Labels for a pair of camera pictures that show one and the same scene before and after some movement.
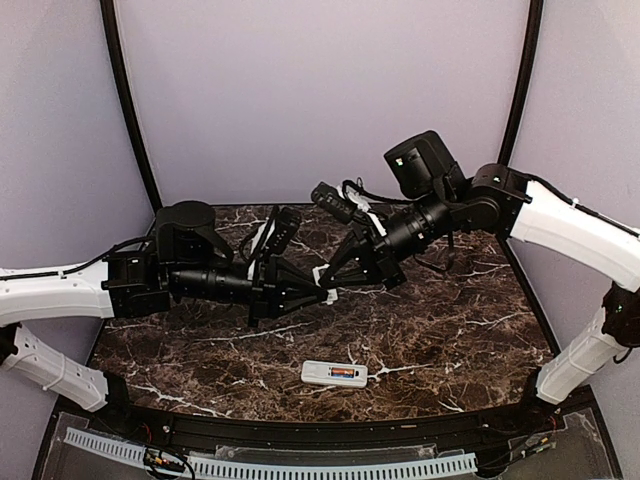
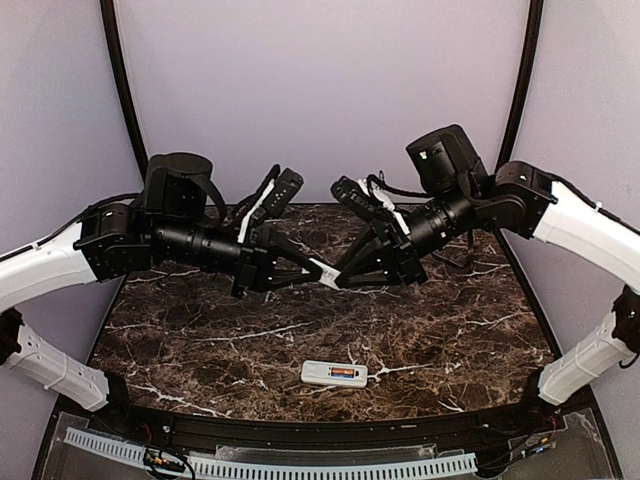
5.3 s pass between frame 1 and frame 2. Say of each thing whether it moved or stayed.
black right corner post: stayed
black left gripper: moved
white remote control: stayed
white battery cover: moved
